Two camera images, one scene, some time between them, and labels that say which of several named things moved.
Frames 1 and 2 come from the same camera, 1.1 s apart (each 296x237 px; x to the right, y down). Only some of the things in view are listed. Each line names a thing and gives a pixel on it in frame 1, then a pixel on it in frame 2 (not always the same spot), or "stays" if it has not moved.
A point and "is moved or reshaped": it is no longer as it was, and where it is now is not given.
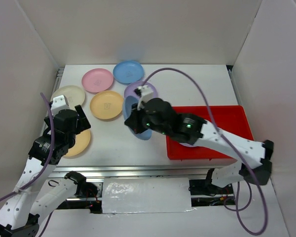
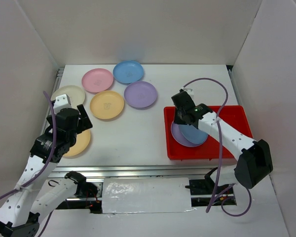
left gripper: [83, 123] stays
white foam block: [145, 195] stays
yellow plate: [106, 104] stays
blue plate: [145, 136] is moved or reshaped
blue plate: [128, 72] stays
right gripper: [133, 120] → [176, 119]
